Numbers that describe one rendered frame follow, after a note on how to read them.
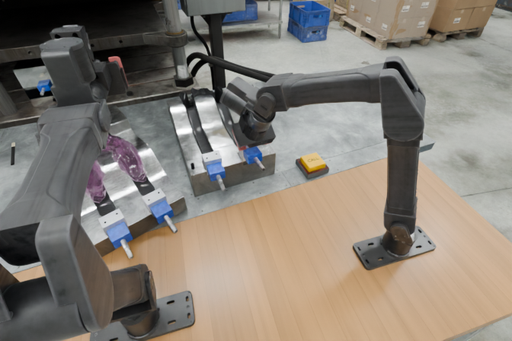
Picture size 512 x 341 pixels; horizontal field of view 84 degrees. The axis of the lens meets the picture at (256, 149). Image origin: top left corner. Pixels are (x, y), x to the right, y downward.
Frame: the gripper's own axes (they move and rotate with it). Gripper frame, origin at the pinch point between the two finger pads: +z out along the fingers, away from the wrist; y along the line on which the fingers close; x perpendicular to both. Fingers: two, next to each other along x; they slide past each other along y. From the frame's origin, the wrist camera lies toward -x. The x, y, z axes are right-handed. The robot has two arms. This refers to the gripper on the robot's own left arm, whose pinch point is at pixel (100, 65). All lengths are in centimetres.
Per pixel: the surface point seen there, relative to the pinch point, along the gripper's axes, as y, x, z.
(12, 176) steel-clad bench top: 41, 39, 19
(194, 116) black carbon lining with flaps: -18.7, 28.3, 20.1
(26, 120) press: 49, 40, 58
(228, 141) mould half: -27.3, 30.6, 5.4
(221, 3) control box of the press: -42, 5, 83
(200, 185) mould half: -16.2, 35.3, -6.6
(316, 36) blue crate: -221, 102, 320
